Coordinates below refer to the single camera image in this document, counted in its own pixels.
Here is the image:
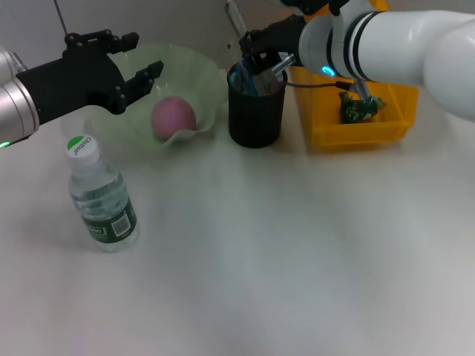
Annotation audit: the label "arm gripper cable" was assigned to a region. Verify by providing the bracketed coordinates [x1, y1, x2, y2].
[269, 51, 373, 101]
[7, 133, 38, 146]

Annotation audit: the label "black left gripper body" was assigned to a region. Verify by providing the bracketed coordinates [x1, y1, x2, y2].
[16, 44, 127, 125]

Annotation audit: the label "pink peach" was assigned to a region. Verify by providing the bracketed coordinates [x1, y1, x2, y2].
[151, 95, 197, 139]

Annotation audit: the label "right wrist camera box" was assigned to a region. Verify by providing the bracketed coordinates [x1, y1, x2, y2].
[280, 0, 350, 16]

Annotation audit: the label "left arm gripper cable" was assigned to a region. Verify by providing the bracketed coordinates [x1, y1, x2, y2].
[7, 133, 38, 146]

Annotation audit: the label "translucent green fruit plate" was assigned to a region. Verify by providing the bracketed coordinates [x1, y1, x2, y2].
[87, 43, 223, 151]

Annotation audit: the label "clear green-label water bottle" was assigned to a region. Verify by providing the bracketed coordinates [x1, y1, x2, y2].
[65, 133, 141, 253]

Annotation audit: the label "white grey pen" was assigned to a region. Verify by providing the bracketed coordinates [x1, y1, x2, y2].
[224, 0, 261, 75]

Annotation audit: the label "green plastic wrapper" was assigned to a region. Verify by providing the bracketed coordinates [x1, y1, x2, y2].
[338, 90, 387, 125]

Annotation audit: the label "right arm gripper cable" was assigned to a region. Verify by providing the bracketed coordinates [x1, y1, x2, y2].
[269, 51, 373, 101]

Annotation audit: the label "yellow plastic bin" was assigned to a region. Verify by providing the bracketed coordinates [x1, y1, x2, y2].
[289, 0, 420, 149]

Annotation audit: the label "black mesh pen holder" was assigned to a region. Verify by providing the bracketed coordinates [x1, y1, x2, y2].
[226, 59, 289, 148]

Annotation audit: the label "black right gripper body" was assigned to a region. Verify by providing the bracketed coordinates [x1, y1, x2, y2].
[258, 13, 309, 57]

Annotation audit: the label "clear plastic ruler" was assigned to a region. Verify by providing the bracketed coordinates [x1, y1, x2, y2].
[220, 39, 246, 93]

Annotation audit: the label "blue scissors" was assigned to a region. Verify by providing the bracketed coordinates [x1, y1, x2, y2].
[229, 62, 261, 98]

